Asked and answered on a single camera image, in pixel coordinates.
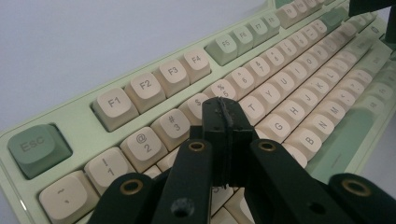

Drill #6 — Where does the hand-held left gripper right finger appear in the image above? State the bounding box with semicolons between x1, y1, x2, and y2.
219;97;260;189

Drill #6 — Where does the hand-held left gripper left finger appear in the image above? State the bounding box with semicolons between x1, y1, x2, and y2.
190;96;232;189

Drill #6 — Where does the green and pink keyboard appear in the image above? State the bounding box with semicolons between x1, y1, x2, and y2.
0;0;396;224

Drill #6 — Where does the white table mat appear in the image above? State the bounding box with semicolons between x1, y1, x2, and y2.
0;0;396;224

